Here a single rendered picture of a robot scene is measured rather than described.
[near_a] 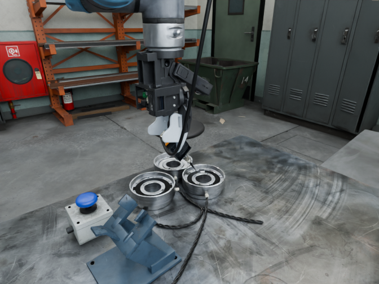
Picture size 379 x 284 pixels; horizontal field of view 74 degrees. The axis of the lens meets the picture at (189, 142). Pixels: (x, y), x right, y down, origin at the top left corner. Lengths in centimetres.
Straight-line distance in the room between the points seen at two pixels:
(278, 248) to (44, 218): 48
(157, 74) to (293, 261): 41
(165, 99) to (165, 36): 11
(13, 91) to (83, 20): 141
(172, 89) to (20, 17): 380
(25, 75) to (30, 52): 30
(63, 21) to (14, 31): 63
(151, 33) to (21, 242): 45
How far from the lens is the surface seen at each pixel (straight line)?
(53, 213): 64
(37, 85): 404
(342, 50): 323
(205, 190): 59
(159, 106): 48
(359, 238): 61
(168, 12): 47
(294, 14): 351
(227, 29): 482
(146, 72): 48
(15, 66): 398
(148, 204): 57
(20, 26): 420
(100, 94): 451
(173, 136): 52
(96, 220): 53
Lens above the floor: 117
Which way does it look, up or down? 25 degrees down
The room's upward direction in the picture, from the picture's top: straight up
